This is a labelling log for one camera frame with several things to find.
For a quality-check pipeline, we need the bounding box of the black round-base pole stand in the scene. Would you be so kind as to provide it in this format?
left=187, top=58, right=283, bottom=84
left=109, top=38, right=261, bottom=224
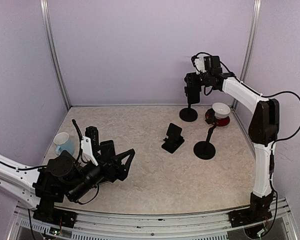
left=179, top=101, right=198, bottom=122

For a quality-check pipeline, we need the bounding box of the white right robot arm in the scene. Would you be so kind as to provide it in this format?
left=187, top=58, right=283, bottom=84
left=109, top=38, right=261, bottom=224
left=184, top=72, right=280, bottom=227

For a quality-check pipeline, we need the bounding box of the red round saucer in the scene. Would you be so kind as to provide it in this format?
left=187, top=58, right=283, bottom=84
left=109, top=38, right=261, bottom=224
left=205, top=108, right=230, bottom=127

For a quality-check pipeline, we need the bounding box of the white ceramic bowl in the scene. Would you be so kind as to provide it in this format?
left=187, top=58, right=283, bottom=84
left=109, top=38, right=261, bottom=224
left=212, top=102, right=231, bottom=119

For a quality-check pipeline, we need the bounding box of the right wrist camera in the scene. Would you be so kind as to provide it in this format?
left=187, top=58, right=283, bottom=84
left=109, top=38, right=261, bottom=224
left=191, top=55, right=223, bottom=75

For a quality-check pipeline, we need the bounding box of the black folding phone stand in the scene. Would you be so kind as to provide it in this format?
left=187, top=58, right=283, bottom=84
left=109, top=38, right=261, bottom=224
left=161, top=123, right=185, bottom=154

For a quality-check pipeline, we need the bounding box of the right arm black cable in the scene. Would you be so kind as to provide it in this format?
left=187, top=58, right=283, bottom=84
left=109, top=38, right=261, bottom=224
left=191, top=51, right=300, bottom=201

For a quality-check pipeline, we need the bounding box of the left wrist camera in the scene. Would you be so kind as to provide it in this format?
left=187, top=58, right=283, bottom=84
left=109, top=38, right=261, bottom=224
left=80, top=126, right=100, bottom=166

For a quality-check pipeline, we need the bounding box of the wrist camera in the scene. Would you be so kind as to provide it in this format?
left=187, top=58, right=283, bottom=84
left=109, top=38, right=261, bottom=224
left=80, top=126, right=100, bottom=166
left=191, top=55, right=223, bottom=75

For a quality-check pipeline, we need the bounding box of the black smartphone blue edge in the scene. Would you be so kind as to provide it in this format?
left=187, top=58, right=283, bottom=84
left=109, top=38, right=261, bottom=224
left=99, top=140, right=116, bottom=158

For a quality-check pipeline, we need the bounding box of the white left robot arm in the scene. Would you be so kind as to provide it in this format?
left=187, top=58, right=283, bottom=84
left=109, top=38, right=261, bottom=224
left=0, top=138, right=136, bottom=223

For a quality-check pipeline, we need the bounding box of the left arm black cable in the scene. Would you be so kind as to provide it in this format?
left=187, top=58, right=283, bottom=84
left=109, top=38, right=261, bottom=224
left=0, top=119, right=101, bottom=206

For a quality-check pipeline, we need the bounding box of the light blue mug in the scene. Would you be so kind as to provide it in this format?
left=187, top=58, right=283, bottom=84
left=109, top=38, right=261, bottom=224
left=53, top=132, right=75, bottom=156

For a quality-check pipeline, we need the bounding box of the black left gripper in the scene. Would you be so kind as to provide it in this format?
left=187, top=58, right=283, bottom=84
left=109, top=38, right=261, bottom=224
left=68, top=143, right=135, bottom=202

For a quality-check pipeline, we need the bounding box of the blue-edged black smartphone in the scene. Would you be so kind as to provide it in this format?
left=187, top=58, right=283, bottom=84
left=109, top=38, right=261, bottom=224
left=184, top=85, right=202, bottom=104

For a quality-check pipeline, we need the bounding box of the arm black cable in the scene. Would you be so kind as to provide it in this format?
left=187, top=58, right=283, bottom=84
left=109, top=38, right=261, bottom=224
left=0, top=119, right=101, bottom=206
left=191, top=51, right=300, bottom=201

